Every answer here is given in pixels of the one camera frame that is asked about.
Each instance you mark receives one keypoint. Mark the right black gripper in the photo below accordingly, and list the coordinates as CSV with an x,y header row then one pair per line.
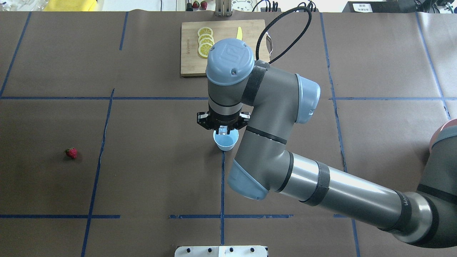
x,y
218,121

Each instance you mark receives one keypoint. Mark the light blue cup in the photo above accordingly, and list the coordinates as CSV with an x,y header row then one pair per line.
x,y
226,142

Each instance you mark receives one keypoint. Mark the wooden cutting board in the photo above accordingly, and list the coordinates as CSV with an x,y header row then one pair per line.
x,y
192,64

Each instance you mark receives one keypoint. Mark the pink bowl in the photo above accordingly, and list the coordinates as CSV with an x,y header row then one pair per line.
x,y
447,130

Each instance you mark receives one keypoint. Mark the yellow plastic knife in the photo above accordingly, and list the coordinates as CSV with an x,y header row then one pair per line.
x,y
239,35

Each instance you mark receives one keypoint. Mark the red strawberry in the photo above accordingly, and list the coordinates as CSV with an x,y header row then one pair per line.
x,y
72,153

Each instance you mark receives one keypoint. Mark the lemon slices row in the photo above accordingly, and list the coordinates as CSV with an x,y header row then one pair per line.
x,y
205,40

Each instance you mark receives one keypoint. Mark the aluminium frame post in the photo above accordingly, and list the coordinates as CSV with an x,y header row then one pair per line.
x,y
223,8

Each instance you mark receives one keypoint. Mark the yellow cloth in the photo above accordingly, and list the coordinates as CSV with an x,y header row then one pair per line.
x,y
71,5

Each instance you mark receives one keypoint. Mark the clear ice cube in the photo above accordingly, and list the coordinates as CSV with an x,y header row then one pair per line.
x,y
223,130

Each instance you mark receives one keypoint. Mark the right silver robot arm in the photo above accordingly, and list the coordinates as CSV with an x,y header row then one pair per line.
x,y
267,102

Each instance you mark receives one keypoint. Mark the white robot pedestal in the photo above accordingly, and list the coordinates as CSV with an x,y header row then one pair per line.
x,y
222,251

